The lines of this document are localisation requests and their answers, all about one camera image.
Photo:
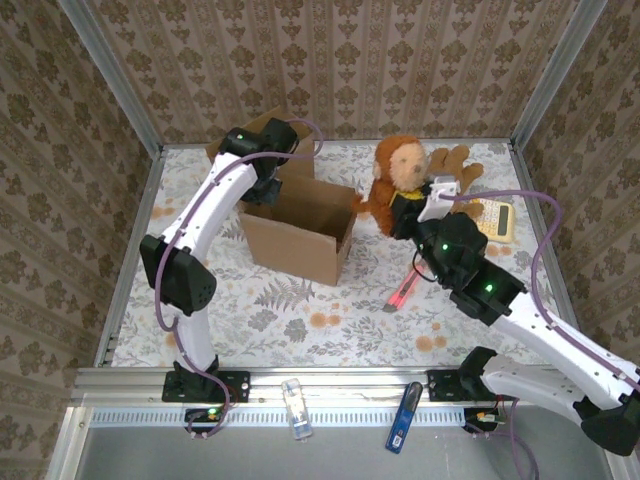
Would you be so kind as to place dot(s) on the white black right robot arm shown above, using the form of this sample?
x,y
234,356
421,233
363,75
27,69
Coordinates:
x,y
550,345

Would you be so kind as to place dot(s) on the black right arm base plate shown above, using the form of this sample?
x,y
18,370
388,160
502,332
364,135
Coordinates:
x,y
442,387

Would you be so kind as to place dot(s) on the aluminium table edge rail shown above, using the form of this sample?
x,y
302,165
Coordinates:
x,y
140,220
532,200

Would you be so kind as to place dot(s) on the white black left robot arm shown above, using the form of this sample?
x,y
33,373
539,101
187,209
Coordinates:
x,y
200,210

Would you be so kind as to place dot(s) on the aluminium frame post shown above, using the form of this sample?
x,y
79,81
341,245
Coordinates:
x,y
560,65
112,65

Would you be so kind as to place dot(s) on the orange brown monkey plush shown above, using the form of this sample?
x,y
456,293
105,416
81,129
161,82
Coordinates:
x,y
400,165

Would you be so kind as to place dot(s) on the aluminium extrusion beam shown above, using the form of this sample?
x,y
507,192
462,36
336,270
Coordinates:
x,y
350,387

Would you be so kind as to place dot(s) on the small green lit circuit board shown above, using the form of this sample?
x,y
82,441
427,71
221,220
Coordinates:
x,y
200,416
475,417

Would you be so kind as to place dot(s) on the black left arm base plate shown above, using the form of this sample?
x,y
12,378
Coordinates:
x,y
235,387

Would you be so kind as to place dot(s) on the yellow calculator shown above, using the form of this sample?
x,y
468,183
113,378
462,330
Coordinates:
x,y
492,220

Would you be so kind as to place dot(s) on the tall brown cardboard box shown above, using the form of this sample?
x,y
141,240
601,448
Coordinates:
x,y
302,162

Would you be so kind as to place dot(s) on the long brown cardboard box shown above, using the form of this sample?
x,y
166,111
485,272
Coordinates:
x,y
295,250

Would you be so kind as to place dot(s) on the floral white tablecloth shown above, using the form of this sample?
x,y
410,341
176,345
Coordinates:
x,y
325,340

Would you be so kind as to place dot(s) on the pink utility knife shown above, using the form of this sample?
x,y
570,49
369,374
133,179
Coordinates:
x,y
400,295

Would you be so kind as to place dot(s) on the blue handheld device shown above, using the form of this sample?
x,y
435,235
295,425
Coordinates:
x,y
402,420

